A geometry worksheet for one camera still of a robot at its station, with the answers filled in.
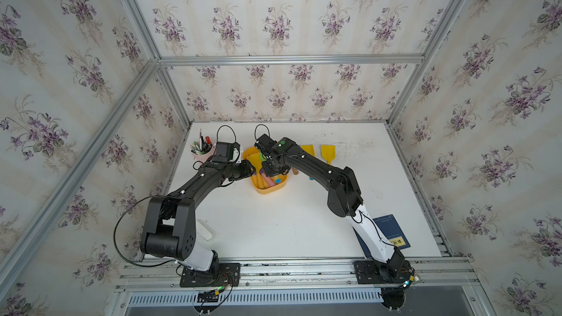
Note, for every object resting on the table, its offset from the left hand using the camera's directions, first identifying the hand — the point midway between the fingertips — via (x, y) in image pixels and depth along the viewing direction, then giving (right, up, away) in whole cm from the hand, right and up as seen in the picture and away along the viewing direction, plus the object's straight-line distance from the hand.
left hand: (254, 170), depth 90 cm
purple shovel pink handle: (+6, -5, +5) cm, 9 cm away
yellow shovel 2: (+1, +4, 0) cm, 4 cm away
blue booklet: (+53, -22, -8) cm, 58 cm away
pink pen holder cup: (-25, +9, +8) cm, 27 cm away
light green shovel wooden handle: (+16, +3, -24) cm, 29 cm away
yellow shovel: (+35, +6, +17) cm, 40 cm away
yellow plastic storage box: (+3, -7, +5) cm, 9 cm away
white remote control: (-17, -21, -10) cm, 29 cm away
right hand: (+8, -1, +4) cm, 9 cm away
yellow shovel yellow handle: (+26, +9, +18) cm, 32 cm away
